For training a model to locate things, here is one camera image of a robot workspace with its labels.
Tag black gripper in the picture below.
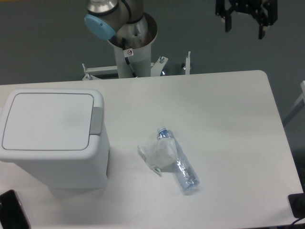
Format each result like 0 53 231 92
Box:
215 0 278 40

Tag white push-button trash can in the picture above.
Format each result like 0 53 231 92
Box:
0 88 110 188

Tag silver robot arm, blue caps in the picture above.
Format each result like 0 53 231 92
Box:
84 0 278 49

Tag crumpled clear plastic bag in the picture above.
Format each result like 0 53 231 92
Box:
137 138 178 177

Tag clear plastic water bottle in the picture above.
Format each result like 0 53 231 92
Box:
157 126 200 193

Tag black phone with case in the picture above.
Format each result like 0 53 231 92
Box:
0 189 31 229

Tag white table leg frame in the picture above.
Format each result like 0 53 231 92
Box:
282 81 305 127

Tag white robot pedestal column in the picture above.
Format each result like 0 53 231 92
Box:
109 12 158 78

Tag white metal mounting frame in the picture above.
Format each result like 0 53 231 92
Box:
81 51 192 81

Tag black device with cable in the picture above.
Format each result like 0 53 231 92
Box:
288 193 305 226

